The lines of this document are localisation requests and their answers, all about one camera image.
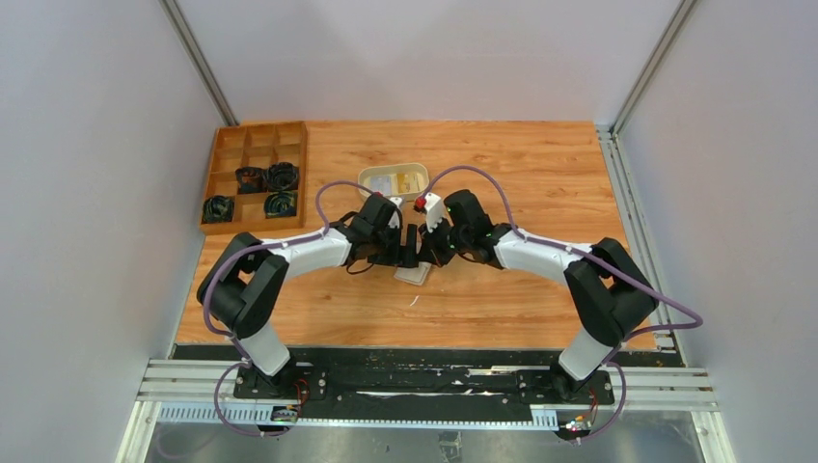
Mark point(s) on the aluminium frame post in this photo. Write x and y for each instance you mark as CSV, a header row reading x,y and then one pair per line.
x,y
652,65
195,53

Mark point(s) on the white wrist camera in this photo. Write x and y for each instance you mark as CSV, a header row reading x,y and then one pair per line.
x,y
433,208
396,221

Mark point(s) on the beige leather card holder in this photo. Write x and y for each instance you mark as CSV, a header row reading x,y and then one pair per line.
x,y
414,276

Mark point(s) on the left aluminium frame post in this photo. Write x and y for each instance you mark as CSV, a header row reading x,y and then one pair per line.
x,y
195,53

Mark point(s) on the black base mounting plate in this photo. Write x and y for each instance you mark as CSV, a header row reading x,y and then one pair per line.
x,y
405,384

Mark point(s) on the beige oval plastic tray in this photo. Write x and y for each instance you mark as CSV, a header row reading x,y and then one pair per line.
x,y
418,168

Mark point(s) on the cards in tray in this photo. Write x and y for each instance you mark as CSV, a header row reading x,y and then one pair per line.
x,y
396,184

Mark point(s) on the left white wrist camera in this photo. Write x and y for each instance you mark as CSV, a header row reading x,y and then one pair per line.
x,y
396,221

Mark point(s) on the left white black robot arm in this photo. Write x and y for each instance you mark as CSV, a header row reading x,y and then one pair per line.
x,y
240,291

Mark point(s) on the wooden compartment organizer box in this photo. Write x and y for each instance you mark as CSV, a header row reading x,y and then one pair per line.
x,y
257,145

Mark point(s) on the rolled dark belt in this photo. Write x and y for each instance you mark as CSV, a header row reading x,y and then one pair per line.
x,y
280,204
281,176
249,180
218,209

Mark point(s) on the right aluminium frame post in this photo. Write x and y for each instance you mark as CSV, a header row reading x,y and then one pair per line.
x,y
652,65

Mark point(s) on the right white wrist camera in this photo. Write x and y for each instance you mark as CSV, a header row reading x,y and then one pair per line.
x,y
433,208

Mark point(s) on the aluminium front rail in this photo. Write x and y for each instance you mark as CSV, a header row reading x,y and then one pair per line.
x,y
200,391

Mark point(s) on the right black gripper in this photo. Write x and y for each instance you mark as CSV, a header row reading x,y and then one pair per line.
x,y
438,241

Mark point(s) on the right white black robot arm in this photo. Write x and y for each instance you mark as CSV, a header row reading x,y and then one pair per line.
x,y
609,292

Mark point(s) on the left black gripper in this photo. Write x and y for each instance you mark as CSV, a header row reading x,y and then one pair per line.
x,y
390,252

